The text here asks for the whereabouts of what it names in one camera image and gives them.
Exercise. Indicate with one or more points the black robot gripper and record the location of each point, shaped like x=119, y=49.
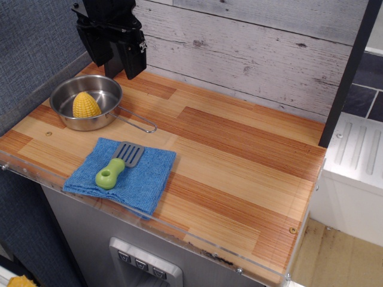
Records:
x=101, y=22

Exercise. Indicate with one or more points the green handled grey spatula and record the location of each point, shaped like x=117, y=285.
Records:
x=127, y=155

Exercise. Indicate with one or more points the blue folded cloth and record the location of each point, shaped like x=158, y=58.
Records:
x=140, y=187

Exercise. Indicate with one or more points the small steel saucepan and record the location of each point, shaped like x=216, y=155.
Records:
x=106, y=92

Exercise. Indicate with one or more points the yellow toy corn cob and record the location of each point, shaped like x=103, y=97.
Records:
x=85, y=106

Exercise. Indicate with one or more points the silver dispenser button panel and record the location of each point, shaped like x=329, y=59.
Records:
x=143, y=264

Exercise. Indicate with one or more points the yellow toy on floor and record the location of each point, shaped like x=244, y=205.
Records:
x=20, y=281

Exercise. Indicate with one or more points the clear acrylic table edge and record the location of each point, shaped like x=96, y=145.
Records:
x=106, y=238

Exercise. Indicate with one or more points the white ribbed sink drainer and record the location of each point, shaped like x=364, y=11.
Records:
x=348, y=195

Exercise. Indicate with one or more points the black left frame post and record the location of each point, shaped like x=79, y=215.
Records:
x=114, y=66

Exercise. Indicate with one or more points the black frame post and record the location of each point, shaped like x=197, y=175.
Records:
x=114, y=66
x=360, y=43

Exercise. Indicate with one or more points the black right frame post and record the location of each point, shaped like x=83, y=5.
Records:
x=360, y=43

